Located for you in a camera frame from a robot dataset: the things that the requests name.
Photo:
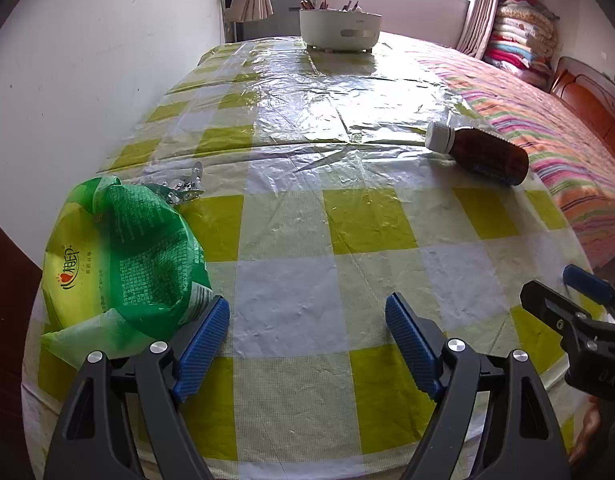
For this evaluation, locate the striped bed blanket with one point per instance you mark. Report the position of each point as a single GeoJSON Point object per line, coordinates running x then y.
{"type": "Point", "coordinates": [562, 180]}

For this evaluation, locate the pink curtain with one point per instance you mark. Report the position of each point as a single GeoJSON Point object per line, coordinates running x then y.
{"type": "Point", "coordinates": [480, 25]}

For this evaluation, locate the person's right hand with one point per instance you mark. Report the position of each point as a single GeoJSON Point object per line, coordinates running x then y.
{"type": "Point", "coordinates": [587, 432]}

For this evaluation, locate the white container with pencils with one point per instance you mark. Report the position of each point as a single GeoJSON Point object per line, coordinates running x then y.
{"type": "Point", "coordinates": [337, 30]}

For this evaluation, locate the bundle of wooden sticks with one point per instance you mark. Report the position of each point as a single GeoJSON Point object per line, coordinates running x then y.
{"type": "Point", "coordinates": [327, 6]}

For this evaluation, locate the yellow checked tablecloth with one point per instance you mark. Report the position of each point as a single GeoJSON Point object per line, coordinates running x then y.
{"type": "Point", "coordinates": [297, 220]}

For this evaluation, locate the grey cabinet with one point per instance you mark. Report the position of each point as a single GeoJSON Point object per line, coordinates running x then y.
{"type": "Point", "coordinates": [285, 10]}

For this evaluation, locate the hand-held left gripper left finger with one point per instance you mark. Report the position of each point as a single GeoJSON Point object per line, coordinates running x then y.
{"type": "Point", "coordinates": [205, 340]}

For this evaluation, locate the green plastic bag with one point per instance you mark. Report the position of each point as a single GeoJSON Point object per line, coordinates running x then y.
{"type": "Point", "coordinates": [127, 260]}

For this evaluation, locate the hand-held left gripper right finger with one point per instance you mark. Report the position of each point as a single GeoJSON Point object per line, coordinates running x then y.
{"type": "Point", "coordinates": [412, 340]}

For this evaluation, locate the stack of folded quilts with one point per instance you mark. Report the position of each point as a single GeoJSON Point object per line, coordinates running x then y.
{"type": "Point", "coordinates": [517, 45]}

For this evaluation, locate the brown bottle white cap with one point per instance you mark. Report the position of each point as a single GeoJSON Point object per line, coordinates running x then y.
{"type": "Point", "coordinates": [487, 152]}

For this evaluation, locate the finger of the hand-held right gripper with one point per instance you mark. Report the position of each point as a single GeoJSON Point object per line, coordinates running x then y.
{"type": "Point", "coordinates": [547, 302]}
{"type": "Point", "coordinates": [587, 280]}

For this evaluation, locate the crumpled clear foil wrapper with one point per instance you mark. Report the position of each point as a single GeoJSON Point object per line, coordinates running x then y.
{"type": "Point", "coordinates": [185, 190]}

